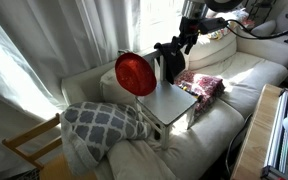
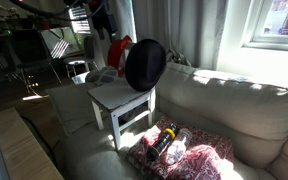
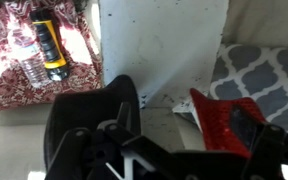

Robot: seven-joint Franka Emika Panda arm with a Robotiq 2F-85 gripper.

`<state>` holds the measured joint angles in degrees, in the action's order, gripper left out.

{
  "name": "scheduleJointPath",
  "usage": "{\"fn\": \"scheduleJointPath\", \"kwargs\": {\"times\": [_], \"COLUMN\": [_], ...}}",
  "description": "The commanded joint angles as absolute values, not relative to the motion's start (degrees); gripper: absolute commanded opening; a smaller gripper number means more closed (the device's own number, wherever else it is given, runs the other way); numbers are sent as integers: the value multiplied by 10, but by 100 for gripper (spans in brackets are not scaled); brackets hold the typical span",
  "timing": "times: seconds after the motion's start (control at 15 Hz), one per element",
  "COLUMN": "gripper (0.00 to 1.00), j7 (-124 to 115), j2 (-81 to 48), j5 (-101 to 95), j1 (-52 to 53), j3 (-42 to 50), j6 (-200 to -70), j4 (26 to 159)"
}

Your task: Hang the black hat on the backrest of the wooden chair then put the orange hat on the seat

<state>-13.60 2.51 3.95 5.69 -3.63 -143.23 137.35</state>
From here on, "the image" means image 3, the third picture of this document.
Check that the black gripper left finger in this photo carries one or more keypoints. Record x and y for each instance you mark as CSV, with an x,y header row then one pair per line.
x,y
70,150

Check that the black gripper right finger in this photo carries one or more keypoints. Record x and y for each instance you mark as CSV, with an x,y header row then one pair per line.
x,y
267,153

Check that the black hat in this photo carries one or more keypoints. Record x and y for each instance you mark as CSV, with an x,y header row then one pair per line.
x,y
84,106

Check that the red-orange sequin hat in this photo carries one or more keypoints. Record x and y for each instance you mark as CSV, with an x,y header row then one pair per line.
x,y
217,123

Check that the white sofa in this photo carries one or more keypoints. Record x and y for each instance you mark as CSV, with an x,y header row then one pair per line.
x,y
10,146

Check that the grey white patterned blanket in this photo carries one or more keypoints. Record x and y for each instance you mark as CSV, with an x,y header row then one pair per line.
x,y
267,76

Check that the clear plastic water bottle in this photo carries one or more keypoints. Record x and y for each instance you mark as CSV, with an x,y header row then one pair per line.
x,y
32,66

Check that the red white patterned cloth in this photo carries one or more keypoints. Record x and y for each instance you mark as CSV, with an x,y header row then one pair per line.
x,y
4,86

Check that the yellow black flashlight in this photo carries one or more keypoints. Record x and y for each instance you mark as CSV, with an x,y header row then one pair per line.
x,y
49,43

